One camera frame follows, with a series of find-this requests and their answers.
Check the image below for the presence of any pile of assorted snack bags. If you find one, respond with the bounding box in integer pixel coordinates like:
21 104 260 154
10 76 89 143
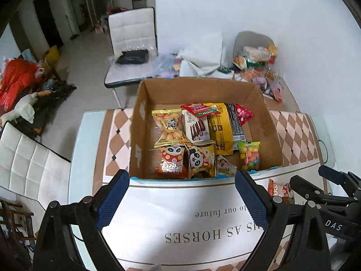
232 45 283 103

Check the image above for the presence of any white fabric bag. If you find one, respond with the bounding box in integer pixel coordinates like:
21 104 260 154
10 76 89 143
178 32 226 77

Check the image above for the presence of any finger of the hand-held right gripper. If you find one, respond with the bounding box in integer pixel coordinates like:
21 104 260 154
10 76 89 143
290 175 353 205
319 165 361 196

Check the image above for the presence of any red plastic bag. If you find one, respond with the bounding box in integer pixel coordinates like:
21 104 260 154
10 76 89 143
0 59 38 110

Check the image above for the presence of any pale picture snack packet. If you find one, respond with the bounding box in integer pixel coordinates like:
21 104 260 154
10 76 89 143
216 155 237 177

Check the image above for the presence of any white checkered tablecloth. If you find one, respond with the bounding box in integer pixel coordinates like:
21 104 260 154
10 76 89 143
93 109 330 271

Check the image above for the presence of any colourful candy ball packet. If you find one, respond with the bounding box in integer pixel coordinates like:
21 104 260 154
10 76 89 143
238 141 260 171

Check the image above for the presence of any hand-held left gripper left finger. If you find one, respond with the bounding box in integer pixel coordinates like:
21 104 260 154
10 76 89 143
32 169 130 271

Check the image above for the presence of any red panda snack packet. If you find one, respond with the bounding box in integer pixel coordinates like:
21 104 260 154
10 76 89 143
154 143 189 179

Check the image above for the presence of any black snack packet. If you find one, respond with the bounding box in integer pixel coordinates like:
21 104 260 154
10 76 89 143
226 103 246 143

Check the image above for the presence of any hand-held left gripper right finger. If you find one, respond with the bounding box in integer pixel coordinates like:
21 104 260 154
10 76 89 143
235 170 330 271

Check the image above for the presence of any white plush toy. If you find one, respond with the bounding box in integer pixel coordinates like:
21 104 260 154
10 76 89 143
0 93 38 125

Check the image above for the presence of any wooden stool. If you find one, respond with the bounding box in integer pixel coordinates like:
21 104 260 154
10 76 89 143
0 199 36 246

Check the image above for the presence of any clear plastic bag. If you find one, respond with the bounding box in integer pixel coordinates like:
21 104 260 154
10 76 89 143
154 53 182 78

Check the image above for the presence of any grey chair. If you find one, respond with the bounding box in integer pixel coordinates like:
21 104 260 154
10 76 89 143
234 31 275 60

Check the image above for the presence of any black cloth heap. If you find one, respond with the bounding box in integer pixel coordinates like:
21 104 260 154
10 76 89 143
28 80 77 110

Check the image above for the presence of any cardboard box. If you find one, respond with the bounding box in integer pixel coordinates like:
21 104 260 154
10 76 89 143
128 77 283 180

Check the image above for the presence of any black bag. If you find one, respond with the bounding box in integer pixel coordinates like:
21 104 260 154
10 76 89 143
116 49 150 65

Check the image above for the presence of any large yellow snack packet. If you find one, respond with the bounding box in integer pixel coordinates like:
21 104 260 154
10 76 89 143
203 102 234 156

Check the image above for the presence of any white chocolate biscuit packet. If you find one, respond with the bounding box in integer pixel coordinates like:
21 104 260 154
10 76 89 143
182 110 216 143

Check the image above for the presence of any yellow peanut snack packet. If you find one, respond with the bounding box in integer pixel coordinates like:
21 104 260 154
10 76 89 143
152 109 184 143

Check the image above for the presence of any white padded chair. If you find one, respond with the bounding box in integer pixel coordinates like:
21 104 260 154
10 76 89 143
104 6 158 109
0 121 72 204

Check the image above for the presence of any yellow bag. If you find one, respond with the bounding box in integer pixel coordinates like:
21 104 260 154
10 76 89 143
42 45 60 68

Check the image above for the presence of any small red snack packet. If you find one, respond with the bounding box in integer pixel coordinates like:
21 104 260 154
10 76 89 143
235 103 254 126

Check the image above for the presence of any red and green snack packet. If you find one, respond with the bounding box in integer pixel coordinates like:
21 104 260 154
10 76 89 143
180 102 222 118

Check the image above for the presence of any yellow panda snack packet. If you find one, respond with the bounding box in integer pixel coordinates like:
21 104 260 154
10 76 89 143
185 143 217 179

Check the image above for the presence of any orange and white snack packet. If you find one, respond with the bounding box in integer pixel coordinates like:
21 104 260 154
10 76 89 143
268 178 295 204

